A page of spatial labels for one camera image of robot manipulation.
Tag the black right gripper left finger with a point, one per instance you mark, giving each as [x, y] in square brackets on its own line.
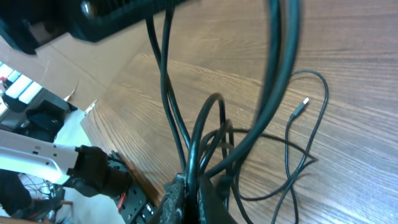
[172, 205]

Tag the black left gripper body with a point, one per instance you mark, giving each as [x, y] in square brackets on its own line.
[26, 25]

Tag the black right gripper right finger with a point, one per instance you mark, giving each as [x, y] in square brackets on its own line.
[210, 207]

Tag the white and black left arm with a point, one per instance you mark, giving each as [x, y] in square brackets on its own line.
[86, 168]

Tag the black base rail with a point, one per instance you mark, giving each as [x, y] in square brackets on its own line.
[133, 204]

